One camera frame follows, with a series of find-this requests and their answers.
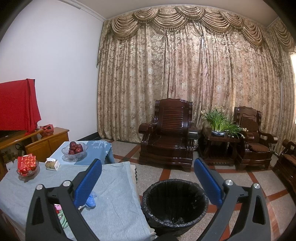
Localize green rubber glove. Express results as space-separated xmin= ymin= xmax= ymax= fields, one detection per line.
xmin=58 ymin=211 xmax=69 ymax=229

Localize pink cloth trash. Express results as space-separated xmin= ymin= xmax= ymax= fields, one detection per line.
xmin=54 ymin=204 xmax=62 ymax=213

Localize light blue trash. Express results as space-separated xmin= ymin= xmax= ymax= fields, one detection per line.
xmin=85 ymin=191 xmax=97 ymax=209

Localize black trash bin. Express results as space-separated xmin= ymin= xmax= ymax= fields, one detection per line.
xmin=141 ymin=179 xmax=209 ymax=237

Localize small glass dish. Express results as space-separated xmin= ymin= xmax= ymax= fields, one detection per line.
xmin=16 ymin=161 xmax=40 ymax=177

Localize tissue box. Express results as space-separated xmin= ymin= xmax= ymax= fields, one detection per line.
xmin=45 ymin=158 xmax=60 ymax=171

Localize red snack packet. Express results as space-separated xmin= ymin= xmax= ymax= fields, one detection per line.
xmin=17 ymin=154 xmax=37 ymax=176

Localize glass fruit bowl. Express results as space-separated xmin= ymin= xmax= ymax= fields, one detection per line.
xmin=62 ymin=142 xmax=88 ymax=162

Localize grey table cloth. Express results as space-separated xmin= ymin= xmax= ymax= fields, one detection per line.
xmin=1 ymin=163 xmax=156 ymax=240

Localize dark wooden armchair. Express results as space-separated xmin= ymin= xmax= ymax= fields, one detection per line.
xmin=234 ymin=106 xmax=278 ymax=171
xmin=138 ymin=98 xmax=199 ymax=171

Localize red apples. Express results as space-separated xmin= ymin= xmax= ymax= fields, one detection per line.
xmin=68 ymin=141 xmax=83 ymax=155

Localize dark wooden side table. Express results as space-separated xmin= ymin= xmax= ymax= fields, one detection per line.
xmin=198 ymin=128 xmax=240 ymax=166

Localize blue side table cloth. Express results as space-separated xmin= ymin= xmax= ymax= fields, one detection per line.
xmin=50 ymin=140 xmax=115 ymax=166

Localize wooden tv cabinet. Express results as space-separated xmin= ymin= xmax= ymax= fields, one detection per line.
xmin=0 ymin=126 xmax=70 ymax=181

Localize potted green plant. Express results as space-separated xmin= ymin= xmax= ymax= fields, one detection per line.
xmin=201 ymin=106 xmax=243 ymax=138

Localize red cloth cover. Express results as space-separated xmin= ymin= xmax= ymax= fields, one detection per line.
xmin=0 ymin=79 xmax=41 ymax=133

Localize patterned beige curtain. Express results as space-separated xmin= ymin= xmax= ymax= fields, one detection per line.
xmin=97 ymin=5 xmax=295 ymax=142

